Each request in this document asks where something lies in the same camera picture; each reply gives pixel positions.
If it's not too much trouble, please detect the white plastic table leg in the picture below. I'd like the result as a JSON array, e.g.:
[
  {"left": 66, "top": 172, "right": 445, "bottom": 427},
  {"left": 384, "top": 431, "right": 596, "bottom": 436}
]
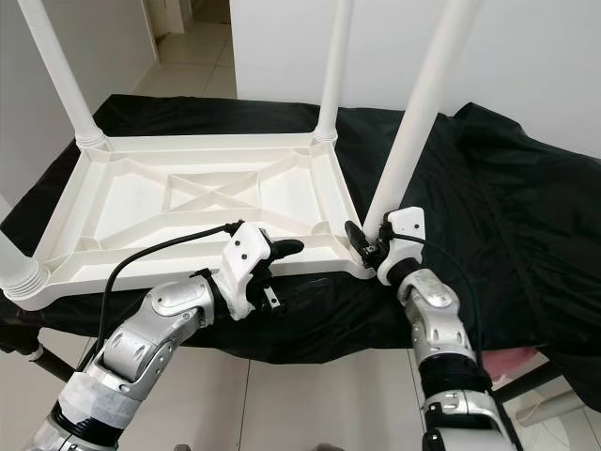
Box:
[
  {"left": 364, "top": 0, "right": 482, "bottom": 236},
  {"left": 0, "top": 230, "right": 50, "bottom": 303},
  {"left": 17, "top": 0, "right": 106, "bottom": 151},
  {"left": 315, "top": 0, "right": 355, "bottom": 144}
]

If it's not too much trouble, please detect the white plastic children table top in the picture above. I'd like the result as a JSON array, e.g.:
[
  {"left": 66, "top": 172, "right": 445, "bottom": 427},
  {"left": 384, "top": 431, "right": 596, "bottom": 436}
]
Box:
[{"left": 5, "top": 132, "right": 377, "bottom": 306}]

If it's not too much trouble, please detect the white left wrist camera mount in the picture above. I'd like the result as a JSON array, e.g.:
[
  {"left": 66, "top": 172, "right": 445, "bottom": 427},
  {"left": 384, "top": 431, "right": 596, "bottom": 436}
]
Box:
[{"left": 221, "top": 221, "right": 278, "bottom": 320}]

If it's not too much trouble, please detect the black fabric table cover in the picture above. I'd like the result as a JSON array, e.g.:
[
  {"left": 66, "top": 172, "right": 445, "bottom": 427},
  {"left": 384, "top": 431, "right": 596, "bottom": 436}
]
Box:
[{"left": 0, "top": 94, "right": 601, "bottom": 407}]

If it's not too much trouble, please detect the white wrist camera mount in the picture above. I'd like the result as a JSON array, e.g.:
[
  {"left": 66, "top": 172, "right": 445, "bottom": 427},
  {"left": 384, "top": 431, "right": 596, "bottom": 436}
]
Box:
[
  {"left": 376, "top": 207, "right": 426, "bottom": 286},
  {"left": 221, "top": 221, "right": 278, "bottom": 320}
]

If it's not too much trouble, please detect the pink plastic stool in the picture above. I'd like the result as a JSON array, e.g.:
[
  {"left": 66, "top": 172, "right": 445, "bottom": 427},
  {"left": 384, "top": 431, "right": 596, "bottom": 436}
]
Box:
[{"left": 488, "top": 346, "right": 550, "bottom": 379}]

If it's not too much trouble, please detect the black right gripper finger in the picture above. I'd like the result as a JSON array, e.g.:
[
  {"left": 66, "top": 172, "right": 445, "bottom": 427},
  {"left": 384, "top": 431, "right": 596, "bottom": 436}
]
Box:
[{"left": 344, "top": 221, "right": 373, "bottom": 262}]

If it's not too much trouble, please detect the white metal bar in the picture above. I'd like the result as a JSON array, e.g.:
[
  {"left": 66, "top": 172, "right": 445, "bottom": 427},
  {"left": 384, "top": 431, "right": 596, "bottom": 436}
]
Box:
[{"left": 516, "top": 390, "right": 593, "bottom": 428}]

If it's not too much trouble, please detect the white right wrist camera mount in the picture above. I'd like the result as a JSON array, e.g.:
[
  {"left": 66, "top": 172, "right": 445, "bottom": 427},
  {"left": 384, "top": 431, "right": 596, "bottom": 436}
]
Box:
[{"left": 376, "top": 207, "right": 426, "bottom": 286}]

